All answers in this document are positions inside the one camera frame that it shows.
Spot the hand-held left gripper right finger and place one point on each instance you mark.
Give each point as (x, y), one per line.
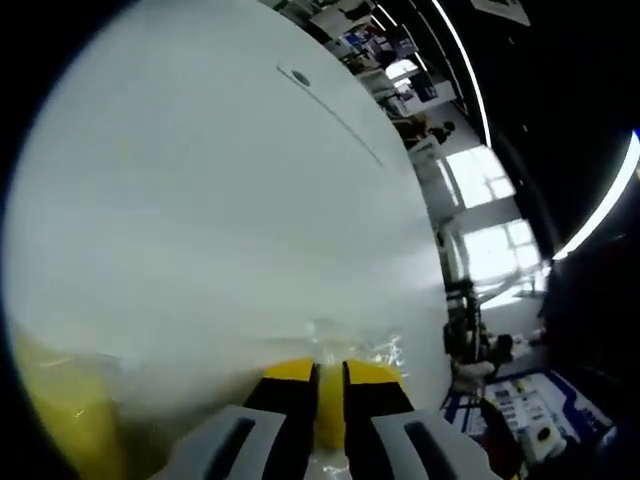
(380, 405)

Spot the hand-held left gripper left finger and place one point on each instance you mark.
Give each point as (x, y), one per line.
(280, 410)

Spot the small yellow silicone block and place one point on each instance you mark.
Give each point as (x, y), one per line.
(331, 405)

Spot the large yellow silicone block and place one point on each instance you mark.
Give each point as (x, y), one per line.
(65, 400)

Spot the black metal stand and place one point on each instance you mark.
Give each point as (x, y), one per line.
(462, 320)

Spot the blue white printed board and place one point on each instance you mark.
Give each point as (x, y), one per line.
(550, 405)

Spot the long ceiling light strip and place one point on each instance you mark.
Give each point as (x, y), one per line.
(600, 210)
(467, 65)

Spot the round grey table grommet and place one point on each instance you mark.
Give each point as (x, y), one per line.
(301, 77)

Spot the white ceiling air vent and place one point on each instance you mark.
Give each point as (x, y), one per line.
(502, 10)

